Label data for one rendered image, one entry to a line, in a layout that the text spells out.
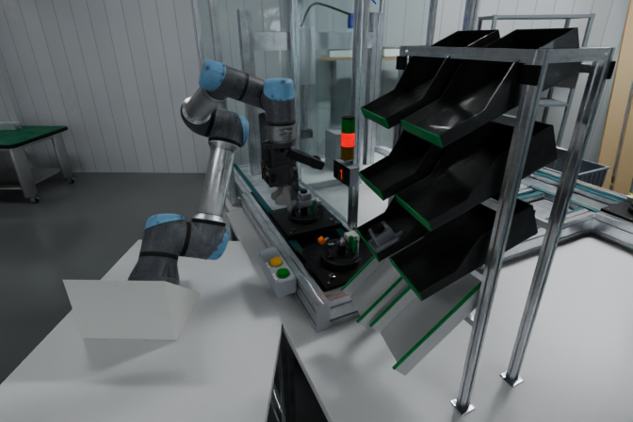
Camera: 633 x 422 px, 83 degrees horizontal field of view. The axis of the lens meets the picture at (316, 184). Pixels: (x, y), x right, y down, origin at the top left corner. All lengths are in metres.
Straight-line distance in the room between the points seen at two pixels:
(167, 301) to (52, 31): 4.67
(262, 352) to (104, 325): 0.47
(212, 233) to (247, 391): 0.50
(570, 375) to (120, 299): 1.23
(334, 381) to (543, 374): 0.55
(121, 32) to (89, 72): 0.66
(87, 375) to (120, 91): 4.25
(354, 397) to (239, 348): 0.35
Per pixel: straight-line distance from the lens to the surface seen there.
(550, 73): 0.73
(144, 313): 1.18
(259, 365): 1.09
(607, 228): 1.98
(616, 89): 4.98
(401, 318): 0.96
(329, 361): 1.09
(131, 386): 1.14
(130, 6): 4.97
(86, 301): 1.23
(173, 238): 1.23
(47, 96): 5.71
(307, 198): 1.47
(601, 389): 1.25
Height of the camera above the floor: 1.68
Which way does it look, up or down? 23 degrees down
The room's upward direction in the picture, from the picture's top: straight up
